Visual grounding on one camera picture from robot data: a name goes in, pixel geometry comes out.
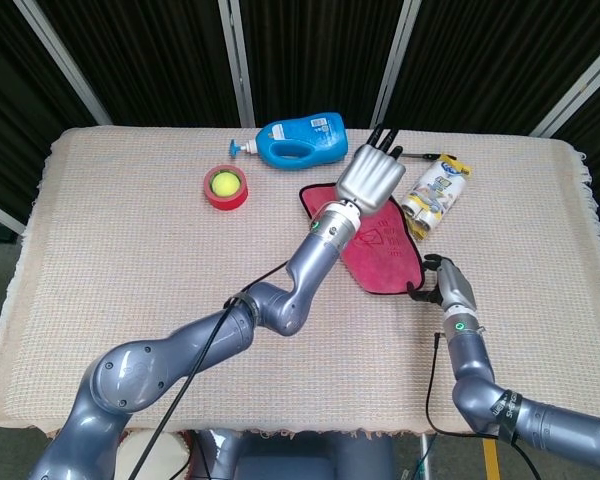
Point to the grey metal partition post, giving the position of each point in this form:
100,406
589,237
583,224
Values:
60,55
580,85
237,60
395,60
0,212

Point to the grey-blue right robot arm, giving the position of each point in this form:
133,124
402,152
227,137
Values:
472,370

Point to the beige woven tablecloth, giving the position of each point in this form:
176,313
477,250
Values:
105,300

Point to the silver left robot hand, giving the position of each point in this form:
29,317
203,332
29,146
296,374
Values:
372,175

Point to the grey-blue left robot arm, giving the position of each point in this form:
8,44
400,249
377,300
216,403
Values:
200,340

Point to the blue detergent bottle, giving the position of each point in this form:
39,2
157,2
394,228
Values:
320,135

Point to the red tape roll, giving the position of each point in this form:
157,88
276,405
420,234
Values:
225,202

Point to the black pen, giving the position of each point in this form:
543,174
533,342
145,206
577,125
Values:
420,155

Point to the yellow-green tennis ball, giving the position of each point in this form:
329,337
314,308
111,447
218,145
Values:
224,183

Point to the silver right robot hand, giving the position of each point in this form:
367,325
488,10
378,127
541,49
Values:
455,287

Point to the packaged roll refills, yellow label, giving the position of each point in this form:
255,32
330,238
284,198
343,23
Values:
432,195

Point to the red cloth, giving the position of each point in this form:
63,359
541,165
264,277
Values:
385,260

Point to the grey-blue robot torso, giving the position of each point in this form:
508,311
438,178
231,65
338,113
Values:
290,460

